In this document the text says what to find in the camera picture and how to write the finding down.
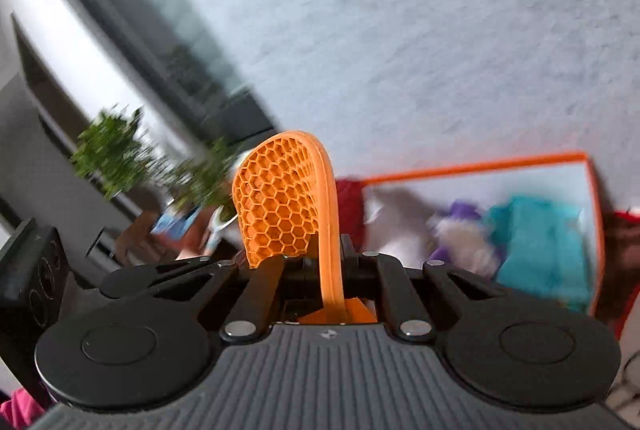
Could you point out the teal plush cloth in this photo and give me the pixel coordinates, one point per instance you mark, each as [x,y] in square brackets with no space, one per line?
[540,250]

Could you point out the green plant in glass vase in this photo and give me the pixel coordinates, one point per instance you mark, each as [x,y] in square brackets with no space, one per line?
[115,150]

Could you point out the orange honeycomb rubber insole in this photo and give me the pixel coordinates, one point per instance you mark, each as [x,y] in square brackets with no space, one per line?
[275,190]

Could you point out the purple plush cloth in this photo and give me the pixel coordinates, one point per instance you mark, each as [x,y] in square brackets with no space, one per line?
[462,212]

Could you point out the window with blind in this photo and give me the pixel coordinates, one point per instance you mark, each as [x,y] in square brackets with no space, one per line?
[165,25]

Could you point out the orange box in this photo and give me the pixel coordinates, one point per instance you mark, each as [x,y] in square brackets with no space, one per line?
[500,175]

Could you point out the green plant in clear pot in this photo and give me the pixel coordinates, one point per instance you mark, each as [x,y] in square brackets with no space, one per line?
[205,180]

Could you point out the pink cloth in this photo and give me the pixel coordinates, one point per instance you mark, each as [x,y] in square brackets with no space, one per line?
[20,410]

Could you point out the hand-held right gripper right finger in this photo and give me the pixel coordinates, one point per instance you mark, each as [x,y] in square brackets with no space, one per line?
[387,280]

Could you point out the dark red plush bear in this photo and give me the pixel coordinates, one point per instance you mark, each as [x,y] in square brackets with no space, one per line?
[350,210]

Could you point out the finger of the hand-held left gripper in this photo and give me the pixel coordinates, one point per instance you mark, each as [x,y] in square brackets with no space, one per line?
[150,272]

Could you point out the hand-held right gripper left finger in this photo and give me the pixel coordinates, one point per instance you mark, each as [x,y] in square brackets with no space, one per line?
[265,280]

